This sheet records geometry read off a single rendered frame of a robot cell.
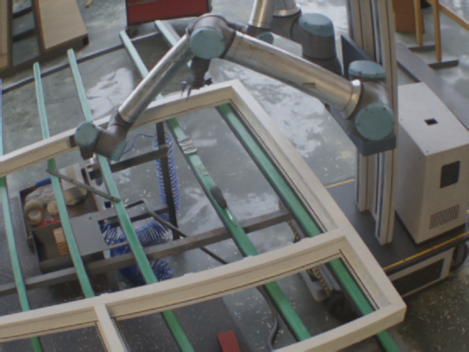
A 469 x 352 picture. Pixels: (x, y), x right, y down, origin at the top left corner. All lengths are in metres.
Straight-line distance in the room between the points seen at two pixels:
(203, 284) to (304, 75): 0.72
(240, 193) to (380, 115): 1.81
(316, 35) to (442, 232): 1.09
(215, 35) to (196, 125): 2.39
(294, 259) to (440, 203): 1.03
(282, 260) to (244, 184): 1.84
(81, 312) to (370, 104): 1.17
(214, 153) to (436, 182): 1.76
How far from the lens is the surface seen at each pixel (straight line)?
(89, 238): 2.66
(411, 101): 3.34
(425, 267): 3.34
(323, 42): 3.03
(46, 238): 3.09
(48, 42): 6.29
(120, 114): 2.76
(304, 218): 2.62
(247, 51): 2.39
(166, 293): 2.31
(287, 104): 4.84
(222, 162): 4.37
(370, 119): 2.47
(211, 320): 2.66
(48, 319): 2.31
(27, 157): 3.12
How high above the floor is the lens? 2.54
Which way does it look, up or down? 37 degrees down
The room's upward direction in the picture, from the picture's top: 5 degrees counter-clockwise
